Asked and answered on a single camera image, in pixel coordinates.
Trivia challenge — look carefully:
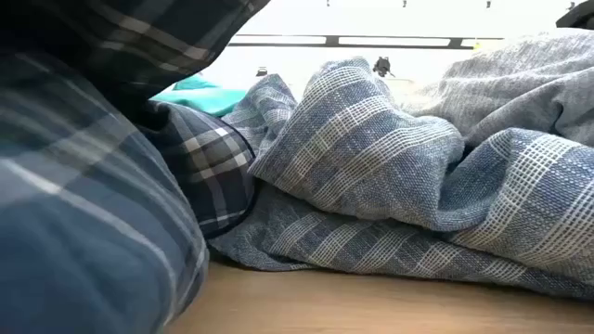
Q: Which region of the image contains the light blue woven plaid cloth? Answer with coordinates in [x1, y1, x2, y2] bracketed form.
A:
[208, 56, 594, 301]

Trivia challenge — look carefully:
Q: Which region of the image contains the teal garment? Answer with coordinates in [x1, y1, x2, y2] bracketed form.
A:
[150, 73, 248, 118]

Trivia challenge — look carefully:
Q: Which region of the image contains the grey knit garment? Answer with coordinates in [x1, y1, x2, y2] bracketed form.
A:
[401, 30, 594, 149]

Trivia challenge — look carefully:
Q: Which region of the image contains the dark blue plaid shirt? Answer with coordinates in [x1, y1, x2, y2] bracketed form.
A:
[0, 0, 273, 334]

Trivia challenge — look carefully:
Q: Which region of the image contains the black double rail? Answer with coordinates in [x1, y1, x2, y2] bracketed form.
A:
[226, 32, 505, 51]

